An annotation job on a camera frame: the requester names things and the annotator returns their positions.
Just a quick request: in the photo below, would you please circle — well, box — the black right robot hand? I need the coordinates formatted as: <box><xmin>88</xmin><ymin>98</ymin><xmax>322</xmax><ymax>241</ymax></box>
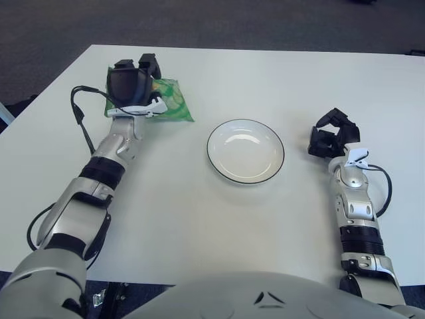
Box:
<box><xmin>307</xmin><ymin>108</ymin><xmax>361</xmax><ymax>157</ymax></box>

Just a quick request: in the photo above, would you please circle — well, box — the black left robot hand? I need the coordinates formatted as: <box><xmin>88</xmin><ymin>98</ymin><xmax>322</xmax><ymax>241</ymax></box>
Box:
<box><xmin>106</xmin><ymin>53</ymin><xmax>163</xmax><ymax>106</ymax></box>

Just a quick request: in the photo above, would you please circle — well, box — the green potato chips bag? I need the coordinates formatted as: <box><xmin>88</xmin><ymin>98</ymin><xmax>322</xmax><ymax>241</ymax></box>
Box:
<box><xmin>103</xmin><ymin>64</ymin><xmax>195</xmax><ymax>123</ymax></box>

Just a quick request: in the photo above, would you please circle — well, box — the white plate black rim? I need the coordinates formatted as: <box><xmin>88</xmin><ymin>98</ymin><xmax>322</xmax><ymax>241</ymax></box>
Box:
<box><xmin>207</xmin><ymin>118</ymin><xmax>286</xmax><ymax>185</ymax></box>

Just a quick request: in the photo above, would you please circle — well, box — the white neighbouring table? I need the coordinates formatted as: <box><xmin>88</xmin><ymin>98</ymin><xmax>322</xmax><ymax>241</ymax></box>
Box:
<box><xmin>0</xmin><ymin>102</ymin><xmax>15</xmax><ymax>122</ymax></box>

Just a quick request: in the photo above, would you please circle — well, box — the grey robot torso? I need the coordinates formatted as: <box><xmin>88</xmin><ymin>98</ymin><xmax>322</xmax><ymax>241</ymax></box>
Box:
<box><xmin>122</xmin><ymin>270</ymin><xmax>425</xmax><ymax>319</ymax></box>

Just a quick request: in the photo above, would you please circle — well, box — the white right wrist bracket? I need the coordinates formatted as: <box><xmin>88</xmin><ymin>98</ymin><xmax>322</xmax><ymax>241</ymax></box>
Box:
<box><xmin>343</xmin><ymin>148</ymin><xmax>370</xmax><ymax>169</ymax></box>

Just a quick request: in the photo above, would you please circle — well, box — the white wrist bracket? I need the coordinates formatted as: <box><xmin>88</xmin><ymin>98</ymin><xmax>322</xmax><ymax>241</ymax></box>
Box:
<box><xmin>106</xmin><ymin>98</ymin><xmax>167</xmax><ymax>118</ymax></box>
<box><xmin>343</xmin><ymin>148</ymin><xmax>370</xmax><ymax>169</ymax></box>

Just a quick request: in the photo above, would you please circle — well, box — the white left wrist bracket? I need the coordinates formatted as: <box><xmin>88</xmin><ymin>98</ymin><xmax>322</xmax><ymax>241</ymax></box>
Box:
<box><xmin>106</xmin><ymin>98</ymin><xmax>167</xmax><ymax>118</ymax></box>

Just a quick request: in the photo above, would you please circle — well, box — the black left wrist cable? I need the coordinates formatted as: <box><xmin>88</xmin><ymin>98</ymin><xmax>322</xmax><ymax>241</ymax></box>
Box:
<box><xmin>71</xmin><ymin>85</ymin><xmax>116</xmax><ymax>154</ymax></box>

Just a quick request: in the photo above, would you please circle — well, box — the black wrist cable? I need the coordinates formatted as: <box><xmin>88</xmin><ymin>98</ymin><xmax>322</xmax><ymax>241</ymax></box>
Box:
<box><xmin>71</xmin><ymin>85</ymin><xmax>116</xmax><ymax>154</ymax></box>
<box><xmin>365</xmin><ymin>164</ymin><xmax>392</xmax><ymax>219</ymax></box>

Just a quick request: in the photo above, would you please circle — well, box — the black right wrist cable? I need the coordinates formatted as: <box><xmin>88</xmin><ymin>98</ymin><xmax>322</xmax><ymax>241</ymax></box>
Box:
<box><xmin>365</xmin><ymin>164</ymin><xmax>392</xmax><ymax>219</ymax></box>

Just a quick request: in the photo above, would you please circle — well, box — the black frame under table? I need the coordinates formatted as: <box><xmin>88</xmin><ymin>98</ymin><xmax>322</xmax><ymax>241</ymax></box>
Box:
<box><xmin>106</xmin><ymin>282</ymin><xmax>131</xmax><ymax>312</ymax></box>

